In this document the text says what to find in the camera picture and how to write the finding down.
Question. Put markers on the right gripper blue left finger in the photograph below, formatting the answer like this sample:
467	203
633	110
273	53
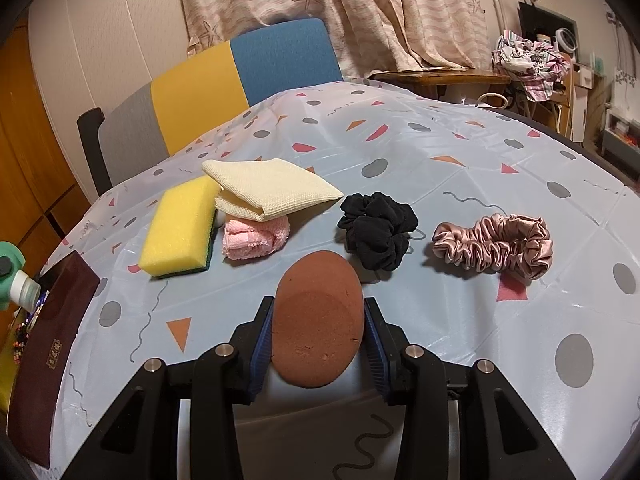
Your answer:
253	344

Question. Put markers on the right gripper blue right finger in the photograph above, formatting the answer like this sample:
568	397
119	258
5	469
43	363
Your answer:
383	344

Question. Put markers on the brown oval sponge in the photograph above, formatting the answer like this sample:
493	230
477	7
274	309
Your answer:
318	320

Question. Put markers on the pink towel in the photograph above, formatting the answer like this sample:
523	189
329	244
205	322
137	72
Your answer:
245	239

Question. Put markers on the black scrunchie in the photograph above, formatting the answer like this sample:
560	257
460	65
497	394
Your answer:
377	230

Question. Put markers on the yellow sponge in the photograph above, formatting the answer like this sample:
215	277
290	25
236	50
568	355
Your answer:
179	238

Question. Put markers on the cream cloth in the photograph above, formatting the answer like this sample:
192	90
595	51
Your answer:
267	190

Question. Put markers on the green cap bottle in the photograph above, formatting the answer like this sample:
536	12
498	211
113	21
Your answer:
16	286

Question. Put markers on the black beaded hair braid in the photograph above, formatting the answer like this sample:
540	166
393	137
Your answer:
25	326

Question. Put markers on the patterned plastic tablecloth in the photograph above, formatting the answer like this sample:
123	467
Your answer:
568	342

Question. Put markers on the gold tin box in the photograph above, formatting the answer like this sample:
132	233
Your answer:
71	284

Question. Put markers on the grey yellow blue chair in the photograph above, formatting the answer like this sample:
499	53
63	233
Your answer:
202	93

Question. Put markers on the wooden wardrobe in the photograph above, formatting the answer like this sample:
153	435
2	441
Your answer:
41	200

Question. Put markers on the wooden side table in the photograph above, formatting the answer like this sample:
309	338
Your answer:
433	84

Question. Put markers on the pile of patterned clothes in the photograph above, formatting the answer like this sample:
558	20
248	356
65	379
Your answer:
536	65

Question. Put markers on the pink patterned curtain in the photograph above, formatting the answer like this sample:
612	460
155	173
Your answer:
368	36

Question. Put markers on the white round fan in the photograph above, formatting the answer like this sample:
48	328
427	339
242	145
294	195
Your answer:
566	41

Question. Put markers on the black monitor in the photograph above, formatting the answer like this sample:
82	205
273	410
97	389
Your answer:
537	22

